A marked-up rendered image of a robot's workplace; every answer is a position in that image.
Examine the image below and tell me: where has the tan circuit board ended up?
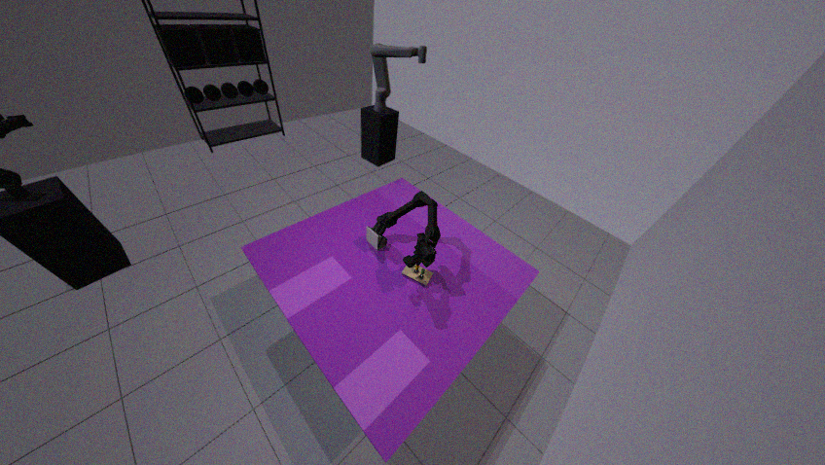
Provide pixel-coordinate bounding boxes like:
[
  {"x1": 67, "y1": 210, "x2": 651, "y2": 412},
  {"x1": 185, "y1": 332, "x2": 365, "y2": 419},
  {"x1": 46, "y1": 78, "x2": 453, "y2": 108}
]
[{"x1": 402, "y1": 265, "x2": 434, "y2": 286}]

